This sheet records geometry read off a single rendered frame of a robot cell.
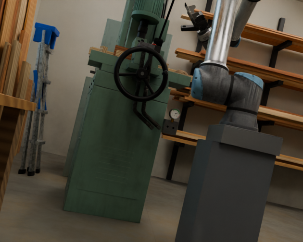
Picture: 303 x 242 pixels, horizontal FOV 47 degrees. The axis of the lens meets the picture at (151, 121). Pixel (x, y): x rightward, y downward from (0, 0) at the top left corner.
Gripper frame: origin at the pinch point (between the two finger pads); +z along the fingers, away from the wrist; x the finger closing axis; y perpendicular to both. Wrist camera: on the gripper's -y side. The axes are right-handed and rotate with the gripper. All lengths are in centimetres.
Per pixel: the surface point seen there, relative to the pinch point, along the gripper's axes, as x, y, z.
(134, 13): 5.9, -27.3, 14.8
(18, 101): 143, -36, 53
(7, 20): -91, -143, 41
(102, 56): 35, -50, 13
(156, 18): 7.4, -17.8, 5.5
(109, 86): 44, -55, -1
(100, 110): 53, -65, -7
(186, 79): 34.9, -18.0, -26.1
